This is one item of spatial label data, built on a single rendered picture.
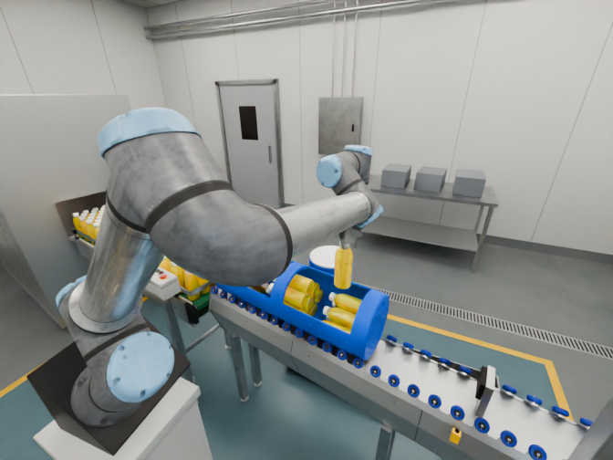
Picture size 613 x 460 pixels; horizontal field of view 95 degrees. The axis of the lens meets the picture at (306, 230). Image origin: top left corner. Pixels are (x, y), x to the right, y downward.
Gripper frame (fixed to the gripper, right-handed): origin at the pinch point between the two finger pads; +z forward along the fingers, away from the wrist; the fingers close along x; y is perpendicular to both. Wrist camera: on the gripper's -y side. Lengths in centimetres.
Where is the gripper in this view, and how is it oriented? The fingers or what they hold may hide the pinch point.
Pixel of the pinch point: (345, 243)
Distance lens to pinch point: 110.2
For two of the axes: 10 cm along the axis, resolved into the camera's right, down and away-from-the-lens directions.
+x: 5.6, -3.6, 7.5
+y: 8.3, 2.5, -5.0
